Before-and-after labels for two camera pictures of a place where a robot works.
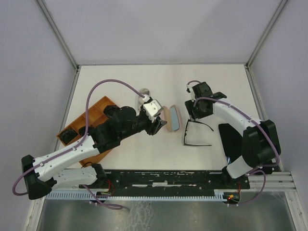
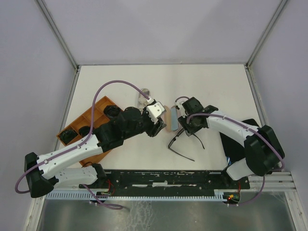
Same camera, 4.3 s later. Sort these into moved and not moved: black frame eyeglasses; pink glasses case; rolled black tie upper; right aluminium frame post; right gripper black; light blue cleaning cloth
Moved: right gripper black; black frame eyeglasses
Not moved: right aluminium frame post; light blue cleaning cloth; pink glasses case; rolled black tie upper
